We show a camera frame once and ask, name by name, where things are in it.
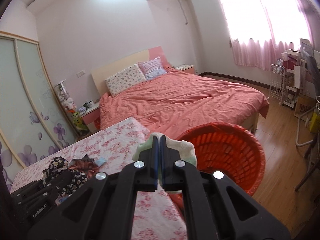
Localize brown plaid scrunchie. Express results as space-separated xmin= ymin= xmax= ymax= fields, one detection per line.
xmin=69 ymin=160 xmax=99 ymax=179

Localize blue tissue pack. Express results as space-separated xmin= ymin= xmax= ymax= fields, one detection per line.
xmin=94 ymin=157 xmax=106 ymax=167

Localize green white towel cloth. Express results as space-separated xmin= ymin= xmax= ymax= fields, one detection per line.
xmin=132 ymin=132 xmax=197 ymax=166

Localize black floral scrunchie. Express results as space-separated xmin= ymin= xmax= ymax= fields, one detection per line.
xmin=42 ymin=157 xmax=88 ymax=197

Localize red plastic laundry basket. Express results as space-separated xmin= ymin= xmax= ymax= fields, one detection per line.
xmin=170 ymin=121 xmax=266 ymax=212

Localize sliding wardrobe floral glass doors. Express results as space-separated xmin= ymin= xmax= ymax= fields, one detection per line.
xmin=1 ymin=34 xmax=77 ymax=191

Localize red bag under nightstand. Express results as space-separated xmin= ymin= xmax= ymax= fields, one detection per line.
xmin=94 ymin=118 xmax=100 ymax=130

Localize green frog plush toy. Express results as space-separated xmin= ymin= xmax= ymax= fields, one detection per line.
xmin=72 ymin=112 xmax=89 ymax=136

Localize left pink nightstand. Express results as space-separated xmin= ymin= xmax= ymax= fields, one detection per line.
xmin=81 ymin=102 xmax=100 ymax=134

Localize pink nightstand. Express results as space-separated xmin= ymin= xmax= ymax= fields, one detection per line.
xmin=81 ymin=102 xmax=100 ymax=134
xmin=174 ymin=64 xmax=195 ymax=74

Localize white mug on nightstand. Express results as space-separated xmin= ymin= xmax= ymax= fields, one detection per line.
xmin=84 ymin=100 xmax=93 ymax=108

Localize clear tube of plush toys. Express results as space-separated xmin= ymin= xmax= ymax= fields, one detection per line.
xmin=54 ymin=81 xmax=76 ymax=120

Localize bed with salmon duvet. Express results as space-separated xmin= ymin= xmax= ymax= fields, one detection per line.
xmin=100 ymin=68 xmax=269 ymax=139

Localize beige pink headboard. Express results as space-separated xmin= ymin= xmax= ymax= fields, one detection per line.
xmin=91 ymin=46 xmax=169 ymax=97

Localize cardboard box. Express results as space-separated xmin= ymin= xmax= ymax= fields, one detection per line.
xmin=294 ymin=95 xmax=316 ymax=118

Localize yellow bag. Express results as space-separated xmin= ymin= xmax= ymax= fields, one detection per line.
xmin=309 ymin=112 xmax=320 ymax=133

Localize floral white pillow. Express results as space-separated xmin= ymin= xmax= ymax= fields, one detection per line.
xmin=105 ymin=64 xmax=146 ymax=96

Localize right pink nightstand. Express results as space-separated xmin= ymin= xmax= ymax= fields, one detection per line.
xmin=174 ymin=64 xmax=195 ymax=74

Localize striped pink pillow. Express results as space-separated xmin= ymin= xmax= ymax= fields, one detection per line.
xmin=138 ymin=56 xmax=167 ymax=81

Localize cluttered white shelf cart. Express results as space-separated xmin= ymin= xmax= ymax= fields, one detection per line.
xmin=278 ymin=49 xmax=306 ymax=109

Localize pink window curtain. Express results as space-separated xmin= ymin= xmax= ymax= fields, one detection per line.
xmin=219 ymin=0 xmax=313 ymax=70

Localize wall power socket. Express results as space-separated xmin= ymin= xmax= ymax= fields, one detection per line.
xmin=76 ymin=70 xmax=85 ymax=77

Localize white wire rack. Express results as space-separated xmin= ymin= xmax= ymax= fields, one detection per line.
xmin=269 ymin=64 xmax=285 ymax=105

